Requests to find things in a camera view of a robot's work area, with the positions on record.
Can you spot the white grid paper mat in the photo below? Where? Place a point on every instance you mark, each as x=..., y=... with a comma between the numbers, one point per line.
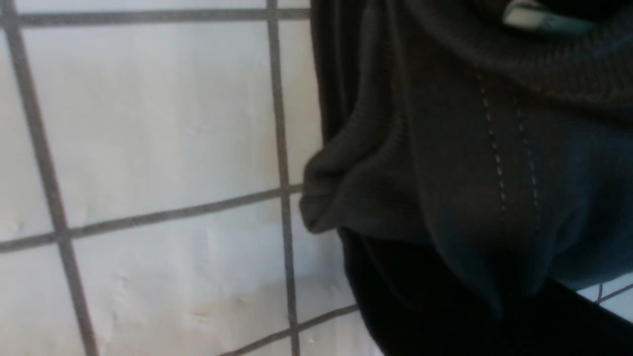
x=153, y=155

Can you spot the dark gray long-sleeve shirt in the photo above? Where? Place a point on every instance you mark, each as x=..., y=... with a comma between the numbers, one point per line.
x=477, y=175

